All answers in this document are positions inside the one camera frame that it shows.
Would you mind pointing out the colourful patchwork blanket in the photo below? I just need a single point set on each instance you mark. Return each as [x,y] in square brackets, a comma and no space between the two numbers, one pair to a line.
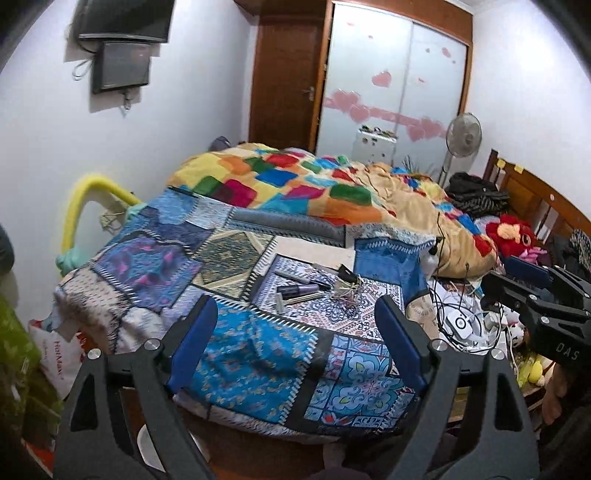
[343,193]

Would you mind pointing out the frosted sliding wardrobe doors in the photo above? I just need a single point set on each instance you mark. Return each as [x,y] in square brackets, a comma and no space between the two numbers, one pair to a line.
[385,70]

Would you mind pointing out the clear pump bottle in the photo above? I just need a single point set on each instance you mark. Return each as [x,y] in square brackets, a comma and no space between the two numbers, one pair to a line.
[429,259]

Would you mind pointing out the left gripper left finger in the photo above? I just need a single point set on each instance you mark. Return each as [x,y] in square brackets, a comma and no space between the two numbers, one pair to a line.
[96,438]

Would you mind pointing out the red plush toy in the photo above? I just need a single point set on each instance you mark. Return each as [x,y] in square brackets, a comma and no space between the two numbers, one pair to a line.
[511,235]

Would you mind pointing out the white small cabinet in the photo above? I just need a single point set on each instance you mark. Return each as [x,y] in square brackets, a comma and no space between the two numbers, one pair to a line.
[374,145]

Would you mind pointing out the white plastic shopping bag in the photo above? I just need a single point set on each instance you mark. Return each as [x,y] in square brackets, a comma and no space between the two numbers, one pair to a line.
[62,350]

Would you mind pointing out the wooden bed headboard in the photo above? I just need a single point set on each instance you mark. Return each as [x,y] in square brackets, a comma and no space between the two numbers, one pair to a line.
[533,200]

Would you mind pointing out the standing electric fan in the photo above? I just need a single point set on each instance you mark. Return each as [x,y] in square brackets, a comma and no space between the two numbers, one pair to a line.
[463,140]

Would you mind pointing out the black wall television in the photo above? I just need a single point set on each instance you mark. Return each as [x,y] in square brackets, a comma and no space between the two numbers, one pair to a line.
[126,20]

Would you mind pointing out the white charger with cables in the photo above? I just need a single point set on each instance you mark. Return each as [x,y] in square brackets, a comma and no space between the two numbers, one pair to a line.
[463,322]

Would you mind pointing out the metal safety razor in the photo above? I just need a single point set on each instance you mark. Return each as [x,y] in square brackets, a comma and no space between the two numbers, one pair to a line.
[281,303]

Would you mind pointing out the person's right hand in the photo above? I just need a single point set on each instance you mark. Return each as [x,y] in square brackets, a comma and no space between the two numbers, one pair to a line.
[556,389]

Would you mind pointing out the blue patterned bed quilt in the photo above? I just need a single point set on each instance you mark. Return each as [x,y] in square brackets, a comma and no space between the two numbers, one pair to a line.
[320,370]

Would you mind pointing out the green leaf-pattern storage bag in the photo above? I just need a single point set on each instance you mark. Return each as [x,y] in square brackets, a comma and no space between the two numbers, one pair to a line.
[30,405]

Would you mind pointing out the small black wall monitor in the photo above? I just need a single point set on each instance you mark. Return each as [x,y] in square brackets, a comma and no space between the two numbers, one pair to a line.
[120,65]

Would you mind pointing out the black marker pen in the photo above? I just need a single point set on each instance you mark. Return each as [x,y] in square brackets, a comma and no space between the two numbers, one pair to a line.
[292,277]

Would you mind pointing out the brown wooden door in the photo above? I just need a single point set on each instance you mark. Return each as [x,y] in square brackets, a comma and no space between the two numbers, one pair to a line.
[284,76]

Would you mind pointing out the purple cosmetic tube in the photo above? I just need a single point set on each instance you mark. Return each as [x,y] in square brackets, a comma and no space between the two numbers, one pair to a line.
[297,290]

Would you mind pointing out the yellow foam bed rail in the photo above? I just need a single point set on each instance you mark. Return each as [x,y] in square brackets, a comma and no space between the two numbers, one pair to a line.
[88,188]

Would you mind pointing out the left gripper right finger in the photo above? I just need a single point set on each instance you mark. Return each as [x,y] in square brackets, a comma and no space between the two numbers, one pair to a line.
[496,439]

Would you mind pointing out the black striped clothes pile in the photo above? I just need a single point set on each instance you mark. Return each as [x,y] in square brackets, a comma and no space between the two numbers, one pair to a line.
[476,197]

